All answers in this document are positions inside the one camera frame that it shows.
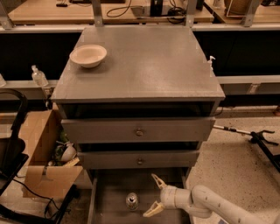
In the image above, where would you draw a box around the wooden background desk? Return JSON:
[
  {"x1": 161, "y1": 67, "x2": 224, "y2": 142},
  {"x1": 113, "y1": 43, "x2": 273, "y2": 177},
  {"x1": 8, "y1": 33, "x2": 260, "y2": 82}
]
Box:
[{"x1": 8, "y1": 0, "x2": 214, "y2": 25}]

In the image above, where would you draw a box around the grey open bottom drawer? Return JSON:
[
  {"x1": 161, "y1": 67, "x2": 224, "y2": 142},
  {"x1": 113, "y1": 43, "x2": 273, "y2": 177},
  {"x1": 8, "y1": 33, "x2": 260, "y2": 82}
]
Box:
[{"x1": 87, "y1": 168, "x2": 191, "y2": 224}]

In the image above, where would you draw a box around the white pump dispenser bottle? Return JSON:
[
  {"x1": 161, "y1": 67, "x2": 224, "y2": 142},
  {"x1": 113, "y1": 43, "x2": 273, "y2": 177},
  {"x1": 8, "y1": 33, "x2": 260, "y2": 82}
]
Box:
[{"x1": 207, "y1": 55, "x2": 216, "y2": 71}]

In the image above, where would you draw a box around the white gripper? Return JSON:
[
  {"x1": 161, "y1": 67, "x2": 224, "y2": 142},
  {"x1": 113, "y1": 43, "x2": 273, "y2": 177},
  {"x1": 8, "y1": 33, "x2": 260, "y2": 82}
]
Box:
[{"x1": 143, "y1": 173, "x2": 187, "y2": 218}]

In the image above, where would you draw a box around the white bowl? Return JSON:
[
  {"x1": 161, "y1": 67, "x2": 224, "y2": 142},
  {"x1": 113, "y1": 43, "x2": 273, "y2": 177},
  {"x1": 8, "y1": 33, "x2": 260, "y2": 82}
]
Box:
[{"x1": 69, "y1": 45, "x2": 107, "y2": 68}]

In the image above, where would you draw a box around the silver 7up can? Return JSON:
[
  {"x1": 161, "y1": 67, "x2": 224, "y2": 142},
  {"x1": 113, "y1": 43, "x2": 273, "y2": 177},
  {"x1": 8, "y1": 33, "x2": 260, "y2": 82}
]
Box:
[{"x1": 125, "y1": 192, "x2": 139, "y2": 211}]

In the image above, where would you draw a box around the black reacher grabber tool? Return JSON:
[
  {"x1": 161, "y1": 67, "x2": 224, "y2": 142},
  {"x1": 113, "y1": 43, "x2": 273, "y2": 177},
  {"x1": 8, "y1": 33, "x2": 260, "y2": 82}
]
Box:
[{"x1": 213, "y1": 125, "x2": 280, "y2": 172}]

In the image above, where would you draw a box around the grey top drawer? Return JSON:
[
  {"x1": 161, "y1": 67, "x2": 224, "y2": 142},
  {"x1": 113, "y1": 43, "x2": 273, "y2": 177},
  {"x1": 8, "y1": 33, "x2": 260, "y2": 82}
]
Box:
[{"x1": 61, "y1": 117, "x2": 215, "y2": 144}]

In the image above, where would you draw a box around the grey drawer cabinet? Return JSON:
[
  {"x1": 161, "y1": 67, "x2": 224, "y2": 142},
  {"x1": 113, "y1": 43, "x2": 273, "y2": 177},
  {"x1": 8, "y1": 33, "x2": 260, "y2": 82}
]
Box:
[{"x1": 50, "y1": 24, "x2": 226, "y2": 224}]

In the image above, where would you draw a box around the wooden desk right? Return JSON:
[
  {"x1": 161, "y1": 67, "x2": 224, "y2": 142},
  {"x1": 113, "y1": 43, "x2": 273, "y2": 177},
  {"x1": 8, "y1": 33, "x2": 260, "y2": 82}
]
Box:
[{"x1": 204, "y1": 0, "x2": 280, "y2": 25}]

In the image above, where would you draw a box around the brown cardboard box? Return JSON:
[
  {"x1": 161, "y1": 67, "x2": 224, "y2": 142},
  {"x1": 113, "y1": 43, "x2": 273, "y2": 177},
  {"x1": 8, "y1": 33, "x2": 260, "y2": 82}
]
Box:
[{"x1": 19, "y1": 110, "x2": 82, "y2": 199}]

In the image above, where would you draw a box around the clear sanitizer bottle left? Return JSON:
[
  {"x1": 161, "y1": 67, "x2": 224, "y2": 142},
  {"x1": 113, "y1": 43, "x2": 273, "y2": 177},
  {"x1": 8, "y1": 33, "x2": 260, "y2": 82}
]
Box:
[{"x1": 31, "y1": 65, "x2": 48, "y2": 88}]

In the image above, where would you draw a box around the white cup in box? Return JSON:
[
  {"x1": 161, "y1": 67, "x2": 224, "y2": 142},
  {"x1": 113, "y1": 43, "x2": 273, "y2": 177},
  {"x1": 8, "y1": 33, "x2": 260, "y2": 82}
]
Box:
[{"x1": 60, "y1": 143, "x2": 76, "y2": 163}]

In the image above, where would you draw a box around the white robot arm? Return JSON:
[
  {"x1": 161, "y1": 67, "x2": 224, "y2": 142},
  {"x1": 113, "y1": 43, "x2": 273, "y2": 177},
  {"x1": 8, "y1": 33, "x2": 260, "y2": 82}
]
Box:
[{"x1": 143, "y1": 173, "x2": 269, "y2": 224}]

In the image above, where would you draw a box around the grey middle drawer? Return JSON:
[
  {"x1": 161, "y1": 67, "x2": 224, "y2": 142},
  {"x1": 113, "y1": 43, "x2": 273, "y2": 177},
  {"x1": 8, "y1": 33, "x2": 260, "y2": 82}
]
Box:
[{"x1": 78, "y1": 150, "x2": 200, "y2": 170}]

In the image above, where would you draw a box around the black chair frame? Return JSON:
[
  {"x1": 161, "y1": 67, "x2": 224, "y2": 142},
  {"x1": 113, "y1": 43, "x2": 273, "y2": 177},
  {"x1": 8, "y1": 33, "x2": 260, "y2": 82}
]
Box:
[{"x1": 0, "y1": 89, "x2": 29, "y2": 195}]

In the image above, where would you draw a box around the black floor cable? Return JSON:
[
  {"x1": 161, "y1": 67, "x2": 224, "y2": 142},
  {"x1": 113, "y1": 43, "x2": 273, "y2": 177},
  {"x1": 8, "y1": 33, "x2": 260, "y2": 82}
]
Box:
[{"x1": 11, "y1": 178, "x2": 71, "y2": 220}]

